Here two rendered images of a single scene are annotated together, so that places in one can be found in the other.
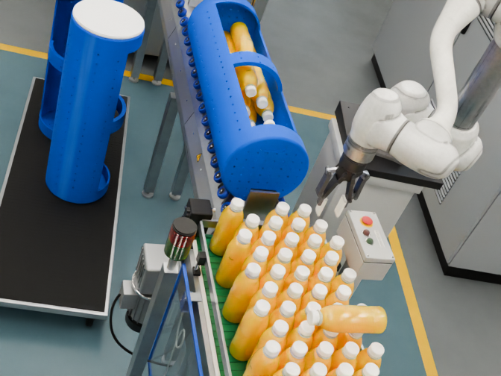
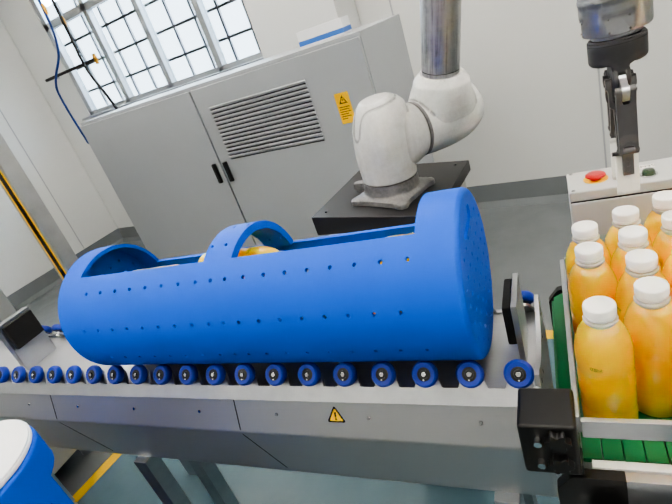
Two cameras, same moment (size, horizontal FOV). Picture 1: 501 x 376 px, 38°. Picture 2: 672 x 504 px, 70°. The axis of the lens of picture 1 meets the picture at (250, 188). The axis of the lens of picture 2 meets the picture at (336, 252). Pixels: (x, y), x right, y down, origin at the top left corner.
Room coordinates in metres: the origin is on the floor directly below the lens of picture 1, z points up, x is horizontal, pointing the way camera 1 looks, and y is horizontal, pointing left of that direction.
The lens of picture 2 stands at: (1.41, 0.55, 1.52)
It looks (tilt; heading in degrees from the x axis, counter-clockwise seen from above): 24 degrees down; 324
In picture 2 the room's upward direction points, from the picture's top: 20 degrees counter-clockwise
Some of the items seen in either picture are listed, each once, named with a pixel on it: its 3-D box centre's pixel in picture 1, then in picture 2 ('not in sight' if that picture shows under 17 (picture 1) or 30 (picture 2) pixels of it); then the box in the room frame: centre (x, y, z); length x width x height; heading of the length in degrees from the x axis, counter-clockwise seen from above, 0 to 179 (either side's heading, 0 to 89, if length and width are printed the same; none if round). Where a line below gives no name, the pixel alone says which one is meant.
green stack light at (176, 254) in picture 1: (178, 245); not in sight; (1.30, 0.11, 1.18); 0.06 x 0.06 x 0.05
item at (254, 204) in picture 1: (259, 204); (515, 319); (1.80, -0.05, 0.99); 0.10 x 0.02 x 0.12; 116
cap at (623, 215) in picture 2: (320, 226); (625, 216); (1.69, -0.24, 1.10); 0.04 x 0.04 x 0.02
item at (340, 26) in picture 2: not in sight; (324, 31); (3.32, -1.23, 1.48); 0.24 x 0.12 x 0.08; 26
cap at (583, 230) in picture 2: (304, 210); (584, 231); (1.73, -0.18, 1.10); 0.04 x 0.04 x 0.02
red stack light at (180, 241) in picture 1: (182, 233); not in sight; (1.30, 0.11, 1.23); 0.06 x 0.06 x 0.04
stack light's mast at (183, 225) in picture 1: (177, 247); not in sight; (1.30, 0.11, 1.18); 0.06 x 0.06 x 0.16
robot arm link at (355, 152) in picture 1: (360, 147); (614, 12); (1.69, -0.24, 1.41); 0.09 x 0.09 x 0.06
